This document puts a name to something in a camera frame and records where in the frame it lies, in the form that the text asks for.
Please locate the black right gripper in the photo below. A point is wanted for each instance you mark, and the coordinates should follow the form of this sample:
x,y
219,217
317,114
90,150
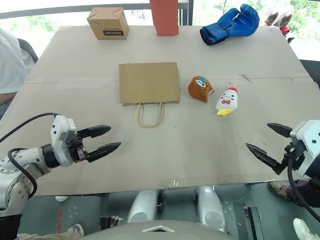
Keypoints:
x,y
297,153

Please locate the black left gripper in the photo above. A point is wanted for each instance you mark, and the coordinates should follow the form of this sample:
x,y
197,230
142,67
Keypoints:
x,y
78,150

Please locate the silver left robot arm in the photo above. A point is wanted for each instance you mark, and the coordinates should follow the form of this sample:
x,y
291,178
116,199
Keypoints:
x,y
30,157

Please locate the brown shoe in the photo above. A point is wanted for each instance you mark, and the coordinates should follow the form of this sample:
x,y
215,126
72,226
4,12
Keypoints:
x,y
278,190

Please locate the dark trouser leg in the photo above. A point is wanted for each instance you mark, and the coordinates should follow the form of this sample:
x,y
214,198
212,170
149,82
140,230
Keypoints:
x,y
306,193

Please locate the white chicken plush toy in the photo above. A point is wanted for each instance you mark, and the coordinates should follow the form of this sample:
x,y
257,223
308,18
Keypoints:
x,y
227,100

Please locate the brown plush toy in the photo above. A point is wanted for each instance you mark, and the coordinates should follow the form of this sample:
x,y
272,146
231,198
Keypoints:
x,y
200,91

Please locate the silver right robot leg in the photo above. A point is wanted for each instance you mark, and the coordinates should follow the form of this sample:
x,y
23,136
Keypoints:
x,y
211,210

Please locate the white shoe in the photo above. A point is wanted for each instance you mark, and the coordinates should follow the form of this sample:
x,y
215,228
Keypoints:
x,y
303,230

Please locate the grey sneaker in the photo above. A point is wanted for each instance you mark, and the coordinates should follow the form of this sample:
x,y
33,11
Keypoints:
x,y
76,230

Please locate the grey robot torso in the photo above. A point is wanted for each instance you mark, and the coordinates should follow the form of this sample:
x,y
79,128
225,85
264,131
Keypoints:
x,y
160,232

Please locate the grey office chair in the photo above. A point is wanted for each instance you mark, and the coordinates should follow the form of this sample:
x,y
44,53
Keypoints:
x,y
28,50

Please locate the small brown cardboard box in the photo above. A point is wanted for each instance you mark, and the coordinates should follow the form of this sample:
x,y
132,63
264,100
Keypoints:
x,y
110,22

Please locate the person in white shirt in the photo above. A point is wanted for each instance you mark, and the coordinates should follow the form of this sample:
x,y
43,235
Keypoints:
x,y
10,65

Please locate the grey and red plush toy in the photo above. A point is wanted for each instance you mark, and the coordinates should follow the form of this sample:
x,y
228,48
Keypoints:
x,y
280,20

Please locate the blue boxing glove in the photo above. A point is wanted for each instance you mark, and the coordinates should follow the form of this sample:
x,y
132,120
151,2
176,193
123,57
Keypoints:
x,y
232,25

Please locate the tall red box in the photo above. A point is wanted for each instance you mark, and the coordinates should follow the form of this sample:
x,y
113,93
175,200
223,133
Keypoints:
x,y
165,17

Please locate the dark window pillar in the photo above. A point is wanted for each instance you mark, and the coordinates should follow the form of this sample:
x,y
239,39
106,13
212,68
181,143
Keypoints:
x,y
186,12

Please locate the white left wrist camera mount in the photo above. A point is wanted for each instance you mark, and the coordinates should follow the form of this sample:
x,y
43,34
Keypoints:
x,y
60,132

